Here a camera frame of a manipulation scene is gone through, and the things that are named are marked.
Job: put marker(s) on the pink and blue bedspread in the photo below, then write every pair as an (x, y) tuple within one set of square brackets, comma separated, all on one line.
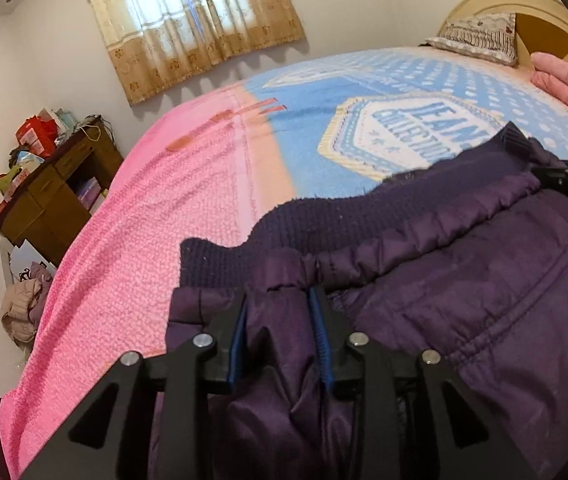
[(213, 166)]

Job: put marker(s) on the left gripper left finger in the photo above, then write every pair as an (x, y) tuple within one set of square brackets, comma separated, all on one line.
[(148, 417)]

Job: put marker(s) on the cream wooden headboard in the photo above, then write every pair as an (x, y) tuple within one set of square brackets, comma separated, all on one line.
[(541, 25)]

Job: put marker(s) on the patterned grey pillow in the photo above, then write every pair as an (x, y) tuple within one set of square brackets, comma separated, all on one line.
[(490, 37)]

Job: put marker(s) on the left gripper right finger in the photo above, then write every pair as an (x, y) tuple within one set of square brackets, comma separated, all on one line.
[(412, 416)]

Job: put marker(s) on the purple quilted jacket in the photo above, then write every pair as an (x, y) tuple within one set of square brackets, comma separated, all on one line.
[(468, 257)]

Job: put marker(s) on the beige patterned window curtain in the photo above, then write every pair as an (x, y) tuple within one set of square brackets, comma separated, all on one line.
[(156, 44)]

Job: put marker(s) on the beige clothes pile on floor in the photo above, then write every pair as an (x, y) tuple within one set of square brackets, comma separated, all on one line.
[(23, 304)]

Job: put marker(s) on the brown wooden desk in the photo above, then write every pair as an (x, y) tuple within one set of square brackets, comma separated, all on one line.
[(45, 209)]

